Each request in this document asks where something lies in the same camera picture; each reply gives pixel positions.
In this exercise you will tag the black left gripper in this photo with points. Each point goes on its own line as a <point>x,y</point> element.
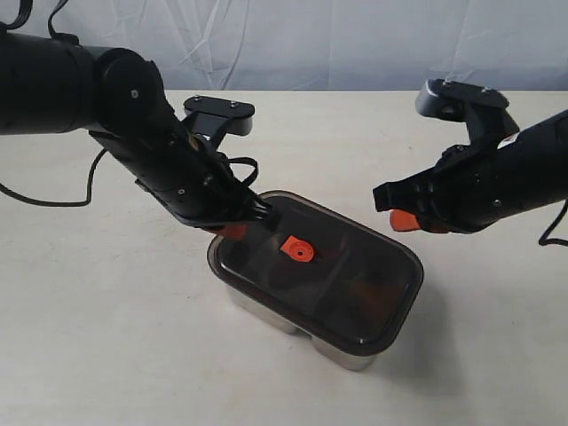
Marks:
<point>194,184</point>

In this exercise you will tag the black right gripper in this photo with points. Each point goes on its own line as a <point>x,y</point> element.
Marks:
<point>526,171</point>

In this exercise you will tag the blue-grey backdrop cloth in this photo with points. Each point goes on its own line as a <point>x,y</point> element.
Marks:
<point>328,45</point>

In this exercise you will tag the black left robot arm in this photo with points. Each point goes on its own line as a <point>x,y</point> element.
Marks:
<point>50,86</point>

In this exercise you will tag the dark transparent lunch box lid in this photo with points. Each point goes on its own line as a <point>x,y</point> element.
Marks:
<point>304,270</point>

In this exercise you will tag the steel two-compartment lunch box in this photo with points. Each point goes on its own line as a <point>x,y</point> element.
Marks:
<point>327,350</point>

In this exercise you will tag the yellow toy cheese wedge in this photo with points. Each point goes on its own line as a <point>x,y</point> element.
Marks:
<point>376,302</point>

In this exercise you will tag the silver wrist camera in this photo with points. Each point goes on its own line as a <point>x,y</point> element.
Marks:
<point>482,109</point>
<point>213,118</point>

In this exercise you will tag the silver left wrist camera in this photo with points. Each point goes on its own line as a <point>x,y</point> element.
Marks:
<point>213,118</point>

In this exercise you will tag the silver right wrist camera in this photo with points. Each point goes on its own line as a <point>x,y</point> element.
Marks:
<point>482,109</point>

